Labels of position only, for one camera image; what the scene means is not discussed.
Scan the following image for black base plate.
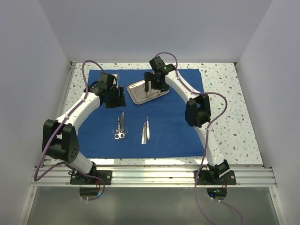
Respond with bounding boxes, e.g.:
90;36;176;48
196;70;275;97
197;170;237;185
68;170;113;185

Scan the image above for blue surgical cloth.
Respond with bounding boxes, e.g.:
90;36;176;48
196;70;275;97
77;67;205;159

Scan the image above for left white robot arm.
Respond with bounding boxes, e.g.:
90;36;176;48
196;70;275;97
43;72;126;184

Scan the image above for steel instrument tray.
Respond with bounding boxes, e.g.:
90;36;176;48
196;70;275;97
127;80;169;105

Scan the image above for short steel scissors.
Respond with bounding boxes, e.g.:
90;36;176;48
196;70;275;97
114;116;126;140

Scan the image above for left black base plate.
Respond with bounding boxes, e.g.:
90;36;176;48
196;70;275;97
68;170;113;185

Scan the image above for aluminium rail frame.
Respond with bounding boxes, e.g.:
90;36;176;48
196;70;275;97
21;63;287;225

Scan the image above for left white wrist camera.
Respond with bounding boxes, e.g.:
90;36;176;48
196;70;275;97
113;74;120;80

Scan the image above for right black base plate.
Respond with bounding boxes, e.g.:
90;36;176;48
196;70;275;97
197;170;237;185

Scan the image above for steel surgical scissors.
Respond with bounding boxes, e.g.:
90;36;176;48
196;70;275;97
120;112;128;134

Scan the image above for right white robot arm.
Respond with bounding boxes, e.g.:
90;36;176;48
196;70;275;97
144;54;230;184

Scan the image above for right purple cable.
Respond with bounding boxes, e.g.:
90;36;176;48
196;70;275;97
154;52;245;225

